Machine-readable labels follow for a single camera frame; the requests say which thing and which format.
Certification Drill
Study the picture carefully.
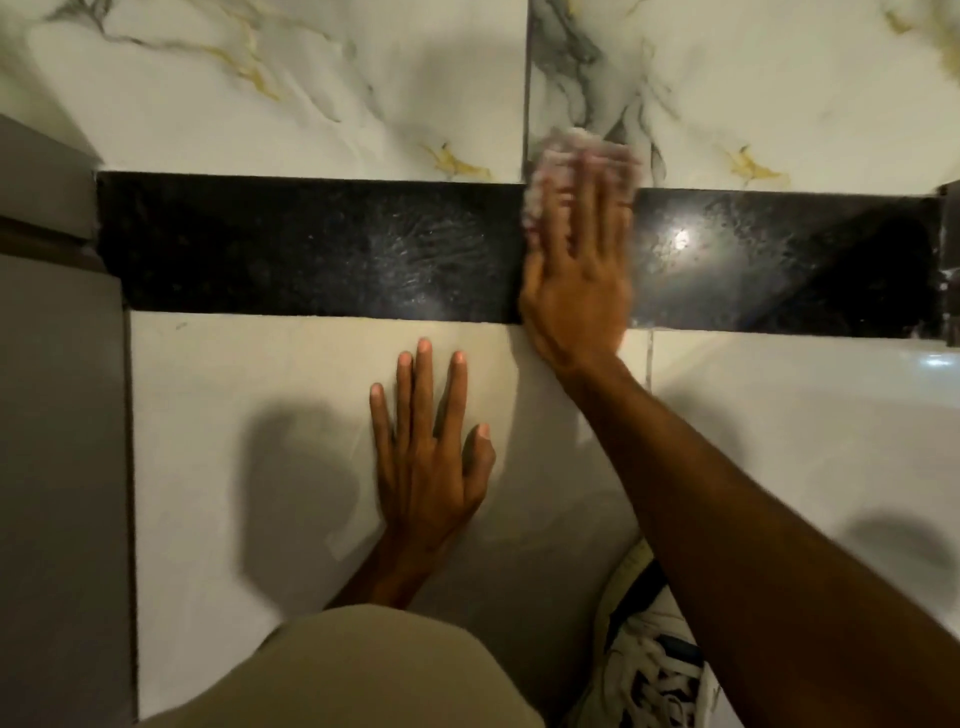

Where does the person's right hand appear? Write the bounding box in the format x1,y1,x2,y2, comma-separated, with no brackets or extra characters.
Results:
517,146,640,378

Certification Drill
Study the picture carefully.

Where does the person's left hand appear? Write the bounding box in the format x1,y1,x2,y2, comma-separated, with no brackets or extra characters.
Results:
367,337,498,562

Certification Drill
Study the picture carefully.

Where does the white cleaning cloth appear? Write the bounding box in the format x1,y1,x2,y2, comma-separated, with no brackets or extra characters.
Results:
522,127,643,235

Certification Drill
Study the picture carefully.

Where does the person's right forearm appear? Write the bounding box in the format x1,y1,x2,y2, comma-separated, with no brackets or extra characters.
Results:
558,354,960,728

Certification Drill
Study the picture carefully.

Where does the person's left forearm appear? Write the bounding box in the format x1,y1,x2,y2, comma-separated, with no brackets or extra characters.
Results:
326,536,445,611

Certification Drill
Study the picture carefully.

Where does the black stone threshold strip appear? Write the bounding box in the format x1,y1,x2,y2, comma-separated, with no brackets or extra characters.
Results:
96,171,945,340

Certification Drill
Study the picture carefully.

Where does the person's beige trouser leg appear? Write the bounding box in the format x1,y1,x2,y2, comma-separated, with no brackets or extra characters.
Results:
138,603,546,728

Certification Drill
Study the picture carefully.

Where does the person's white lace-up sneaker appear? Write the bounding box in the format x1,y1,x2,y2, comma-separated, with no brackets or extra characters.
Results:
562,536,726,728

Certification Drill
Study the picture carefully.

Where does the grey door panel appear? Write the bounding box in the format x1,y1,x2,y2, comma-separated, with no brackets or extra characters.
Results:
0,253,141,728

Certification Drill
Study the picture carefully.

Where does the grey door frame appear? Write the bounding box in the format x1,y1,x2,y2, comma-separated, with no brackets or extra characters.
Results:
0,112,104,243

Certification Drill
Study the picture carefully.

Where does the dark door frame post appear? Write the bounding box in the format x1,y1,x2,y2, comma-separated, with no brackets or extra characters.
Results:
937,180,960,348

